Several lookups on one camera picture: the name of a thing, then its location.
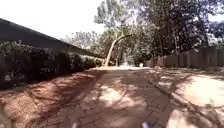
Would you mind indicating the red brick path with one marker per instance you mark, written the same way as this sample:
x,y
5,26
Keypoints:
x,y
113,96

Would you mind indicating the dark boundary wall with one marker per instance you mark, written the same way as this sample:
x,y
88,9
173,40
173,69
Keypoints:
x,y
26,35

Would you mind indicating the thin curved leaning tree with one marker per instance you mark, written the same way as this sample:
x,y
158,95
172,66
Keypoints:
x,y
111,51

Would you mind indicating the wooden fence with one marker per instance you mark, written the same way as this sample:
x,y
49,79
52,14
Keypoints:
x,y
196,57

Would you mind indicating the paved road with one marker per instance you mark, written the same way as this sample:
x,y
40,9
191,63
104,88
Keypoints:
x,y
200,90

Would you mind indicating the group of tall trees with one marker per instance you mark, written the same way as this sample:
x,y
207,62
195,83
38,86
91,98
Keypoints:
x,y
166,26

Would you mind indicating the dark green hedge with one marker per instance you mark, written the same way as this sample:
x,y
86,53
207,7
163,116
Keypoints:
x,y
33,63

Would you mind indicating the bare red dirt strip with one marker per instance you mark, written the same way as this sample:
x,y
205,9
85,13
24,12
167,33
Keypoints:
x,y
43,96

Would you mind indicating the stone kerb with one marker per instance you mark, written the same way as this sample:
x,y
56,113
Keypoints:
x,y
180,100

